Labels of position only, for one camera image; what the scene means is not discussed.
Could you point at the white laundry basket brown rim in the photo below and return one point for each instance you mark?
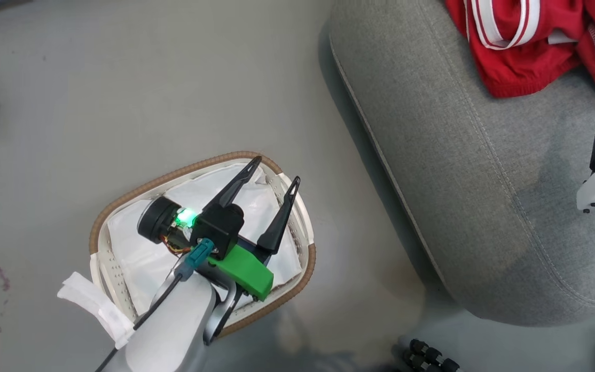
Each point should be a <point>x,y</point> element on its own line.
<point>98,227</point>

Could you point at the white cloth strip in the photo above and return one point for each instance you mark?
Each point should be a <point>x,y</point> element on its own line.
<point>96,305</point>

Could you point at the red and white jersey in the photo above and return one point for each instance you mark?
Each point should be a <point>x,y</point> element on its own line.
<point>525,67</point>

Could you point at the white cloth basket liner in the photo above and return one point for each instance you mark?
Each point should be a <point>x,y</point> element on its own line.
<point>137,253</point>

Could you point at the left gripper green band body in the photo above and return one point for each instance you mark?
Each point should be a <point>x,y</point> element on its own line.
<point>246,271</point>

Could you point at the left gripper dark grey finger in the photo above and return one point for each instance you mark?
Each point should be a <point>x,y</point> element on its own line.
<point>279,222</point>
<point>233,188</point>

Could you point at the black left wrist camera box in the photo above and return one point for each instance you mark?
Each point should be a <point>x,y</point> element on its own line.
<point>217,230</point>

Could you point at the grey fabric sofa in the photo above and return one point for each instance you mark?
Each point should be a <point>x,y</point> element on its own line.
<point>473,196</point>

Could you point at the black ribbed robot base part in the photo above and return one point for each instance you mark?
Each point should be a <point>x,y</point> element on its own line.
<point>426,356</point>

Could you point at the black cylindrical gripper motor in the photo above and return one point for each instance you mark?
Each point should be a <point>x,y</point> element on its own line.
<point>155,219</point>

